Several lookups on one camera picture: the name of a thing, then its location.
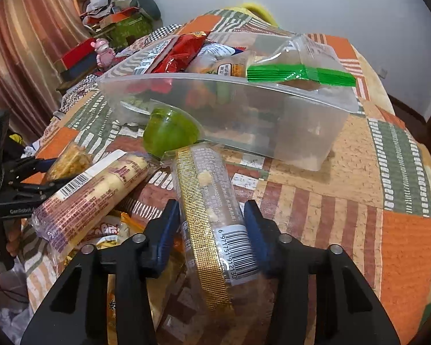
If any patchwork striped bedspread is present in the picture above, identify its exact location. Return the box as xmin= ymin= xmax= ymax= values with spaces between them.
xmin=22 ymin=8 xmax=431 ymax=344

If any green zip clear bag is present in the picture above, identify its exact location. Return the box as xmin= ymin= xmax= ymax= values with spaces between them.
xmin=246 ymin=34 xmax=357 ymax=90

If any red striped curtain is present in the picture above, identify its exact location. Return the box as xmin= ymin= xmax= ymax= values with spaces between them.
xmin=0 ymin=0 xmax=88 ymax=142

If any yellow pillow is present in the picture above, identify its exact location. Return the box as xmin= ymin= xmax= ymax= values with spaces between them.
xmin=230 ymin=2 xmax=279 ymax=27

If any red box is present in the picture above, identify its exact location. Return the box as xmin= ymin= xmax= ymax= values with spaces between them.
xmin=54 ymin=37 xmax=95 ymax=72

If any orange snack bag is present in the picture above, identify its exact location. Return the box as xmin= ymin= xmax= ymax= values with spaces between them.
xmin=43 ymin=142 xmax=93 ymax=183

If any blue white snack bag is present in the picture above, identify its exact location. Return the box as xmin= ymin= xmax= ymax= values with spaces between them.
xmin=185 ymin=42 xmax=242 ymax=73

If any red white snack bag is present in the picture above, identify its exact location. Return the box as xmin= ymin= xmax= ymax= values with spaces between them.
xmin=134 ymin=31 xmax=208 ymax=75

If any clear plastic storage bin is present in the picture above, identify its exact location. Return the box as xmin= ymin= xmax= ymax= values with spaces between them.
xmin=98 ymin=32 xmax=361 ymax=171

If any purple label biscuit roll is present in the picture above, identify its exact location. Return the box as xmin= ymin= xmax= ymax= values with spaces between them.
xmin=31 ymin=149 xmax=156 ymax=263

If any pink plush toy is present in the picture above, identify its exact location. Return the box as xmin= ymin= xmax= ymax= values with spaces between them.
xmin=91 ymin=38 xmax=116 ymax=69

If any tan cracker block pack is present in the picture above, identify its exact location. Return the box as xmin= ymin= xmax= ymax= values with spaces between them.
xmin=214 ymin=54 xmax=255 ymax=78

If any checkered patchwork quilt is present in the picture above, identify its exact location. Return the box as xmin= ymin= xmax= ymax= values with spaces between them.
xmin=53 ymin=24 xmax=182 ymax=119

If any person's hand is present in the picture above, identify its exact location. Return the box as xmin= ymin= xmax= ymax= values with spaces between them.
xmin=0 ymin=218 xmax=23 ymax=295

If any green jelly cup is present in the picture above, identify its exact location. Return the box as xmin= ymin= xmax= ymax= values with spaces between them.
xmin=142 ymin=105 xmax=203 ymax=158

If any gold band cracker tube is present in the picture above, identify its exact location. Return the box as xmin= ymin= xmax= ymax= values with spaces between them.
xmin=171 ymin=143 xmax=261 ymax=317

